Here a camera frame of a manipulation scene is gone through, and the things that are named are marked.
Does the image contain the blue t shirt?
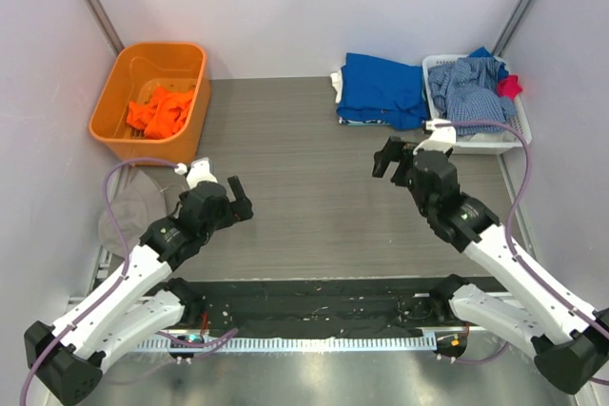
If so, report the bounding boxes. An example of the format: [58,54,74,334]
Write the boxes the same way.
[336,52,429,130]

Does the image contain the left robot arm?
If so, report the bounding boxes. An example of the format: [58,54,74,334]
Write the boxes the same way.
[24,174,253,405]

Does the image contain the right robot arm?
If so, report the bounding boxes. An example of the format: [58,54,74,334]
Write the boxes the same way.
[372,137,608,395]

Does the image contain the grey cap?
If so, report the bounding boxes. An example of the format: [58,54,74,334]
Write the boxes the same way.
[98,171,167,258]

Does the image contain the white plastic laundry basket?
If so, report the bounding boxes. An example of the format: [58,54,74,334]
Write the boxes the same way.
[422,54,532,155]

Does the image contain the folded white printed t shirt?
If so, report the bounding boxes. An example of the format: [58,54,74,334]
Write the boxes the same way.
[330,64,395,126]

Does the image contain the blue checkered shirt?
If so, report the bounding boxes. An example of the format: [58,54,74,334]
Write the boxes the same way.
[427,57,518,125]

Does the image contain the orange t shirt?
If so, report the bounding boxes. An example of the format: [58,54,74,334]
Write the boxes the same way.
[126,87,194,140]

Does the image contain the orange plastic tub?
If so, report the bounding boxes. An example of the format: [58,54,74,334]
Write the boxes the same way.
[89,42,211,163]

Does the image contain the red cloth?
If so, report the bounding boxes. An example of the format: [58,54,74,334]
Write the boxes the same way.
[496,74,522,100]

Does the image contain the blue cloth in basket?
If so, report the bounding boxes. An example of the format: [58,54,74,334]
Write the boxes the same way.
[469,47,509,82]

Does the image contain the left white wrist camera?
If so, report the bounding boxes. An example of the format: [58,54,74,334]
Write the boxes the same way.
[174,157,218,190]

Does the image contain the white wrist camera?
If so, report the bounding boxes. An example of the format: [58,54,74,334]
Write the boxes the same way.
[413,119,457,155]
[174,157,218,190]

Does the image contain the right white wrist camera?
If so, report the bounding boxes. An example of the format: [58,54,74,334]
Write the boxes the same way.
[413,119,457,155]

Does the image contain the slotted white cable duct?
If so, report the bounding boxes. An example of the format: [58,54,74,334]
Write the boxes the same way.
[133,333,437,354]

